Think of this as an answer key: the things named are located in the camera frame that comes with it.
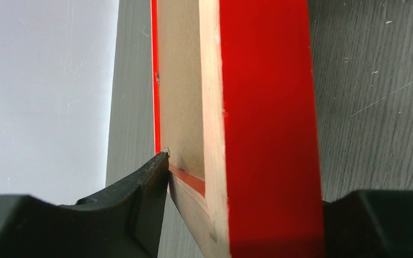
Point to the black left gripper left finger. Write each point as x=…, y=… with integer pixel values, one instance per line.
x=121, y=220

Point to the red picture frame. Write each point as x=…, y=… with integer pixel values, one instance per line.
x=235, y=111

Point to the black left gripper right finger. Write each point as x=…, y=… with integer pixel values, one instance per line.
x=370, y=223

